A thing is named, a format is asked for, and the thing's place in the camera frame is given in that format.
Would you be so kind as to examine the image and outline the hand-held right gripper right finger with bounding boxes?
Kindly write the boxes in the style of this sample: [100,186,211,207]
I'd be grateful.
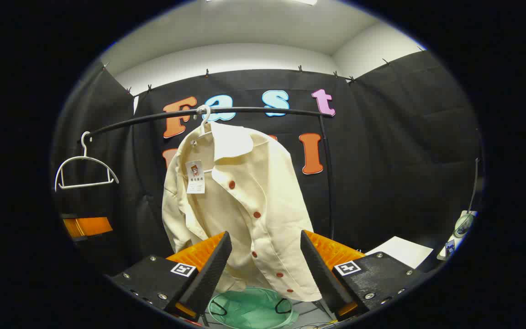
[300,229,429,323]

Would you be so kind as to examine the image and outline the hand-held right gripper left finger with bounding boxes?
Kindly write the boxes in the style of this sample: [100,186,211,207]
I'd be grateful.
[108,231,233,323]

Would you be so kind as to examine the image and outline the green laundry hamper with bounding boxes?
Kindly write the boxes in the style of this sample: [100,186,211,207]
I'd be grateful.
[208,287,300,329]

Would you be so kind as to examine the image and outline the cream button jacket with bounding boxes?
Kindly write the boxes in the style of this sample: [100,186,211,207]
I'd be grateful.
[162,121,323,302]

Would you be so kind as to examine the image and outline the empty white hanger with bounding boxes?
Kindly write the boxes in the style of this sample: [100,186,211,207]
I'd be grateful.
[54,132,120,192]

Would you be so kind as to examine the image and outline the white hanger under jacket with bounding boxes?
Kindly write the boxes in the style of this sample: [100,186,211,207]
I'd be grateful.
[192,104,215,174]

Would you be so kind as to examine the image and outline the black backdrop cloth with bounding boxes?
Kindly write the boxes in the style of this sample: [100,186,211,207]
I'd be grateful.
[52,49,485,276]

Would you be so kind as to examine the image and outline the round clear container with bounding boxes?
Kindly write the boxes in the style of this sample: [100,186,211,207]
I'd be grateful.
[453,212,475,239]

